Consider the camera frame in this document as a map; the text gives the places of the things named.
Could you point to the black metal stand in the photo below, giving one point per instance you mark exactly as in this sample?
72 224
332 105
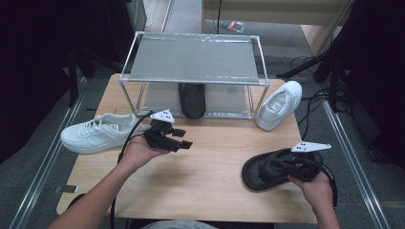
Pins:
74 79

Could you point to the colourful packet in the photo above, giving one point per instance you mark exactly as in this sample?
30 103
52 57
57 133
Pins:
234 26

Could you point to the person's left hand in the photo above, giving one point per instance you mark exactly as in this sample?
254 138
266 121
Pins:
138 156

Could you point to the white sneaker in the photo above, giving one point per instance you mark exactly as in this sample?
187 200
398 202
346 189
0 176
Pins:
277 106
98 135

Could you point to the person's grey clothing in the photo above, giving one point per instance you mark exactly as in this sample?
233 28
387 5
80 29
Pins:
178 225

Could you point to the person's right hand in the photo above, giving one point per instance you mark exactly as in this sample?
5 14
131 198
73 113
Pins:
318 192

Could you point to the black slipper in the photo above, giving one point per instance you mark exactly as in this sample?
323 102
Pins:
261 173
192 101

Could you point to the black chair armrest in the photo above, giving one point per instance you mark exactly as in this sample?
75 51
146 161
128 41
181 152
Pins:
76 200

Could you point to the metal two-tier shoe rack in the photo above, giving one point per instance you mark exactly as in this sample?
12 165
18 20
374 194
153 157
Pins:
194 58

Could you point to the metal floor rail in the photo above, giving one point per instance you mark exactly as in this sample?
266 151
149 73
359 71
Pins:
353 159
41 171

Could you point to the beige wooden cabinet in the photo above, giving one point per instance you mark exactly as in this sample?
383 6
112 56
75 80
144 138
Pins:
270 11

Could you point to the black tripod stand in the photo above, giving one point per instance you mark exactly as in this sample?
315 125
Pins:
334 66

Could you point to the dark cabinet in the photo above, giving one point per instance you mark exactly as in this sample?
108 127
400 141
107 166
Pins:
127 28

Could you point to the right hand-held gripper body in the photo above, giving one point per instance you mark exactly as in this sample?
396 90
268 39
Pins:
305 167

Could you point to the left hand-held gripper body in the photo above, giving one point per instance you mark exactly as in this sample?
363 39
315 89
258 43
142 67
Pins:
159 136

